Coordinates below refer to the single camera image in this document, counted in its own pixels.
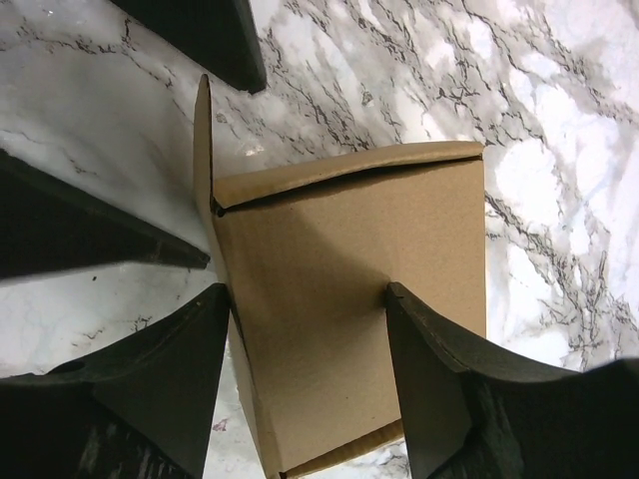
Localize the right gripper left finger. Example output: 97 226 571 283
1 283 230 478

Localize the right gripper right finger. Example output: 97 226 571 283
385 282 638 478

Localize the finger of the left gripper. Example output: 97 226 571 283
1 151 210 279
114 0 267 94

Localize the brown cardboard box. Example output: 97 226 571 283
193 78 486 478

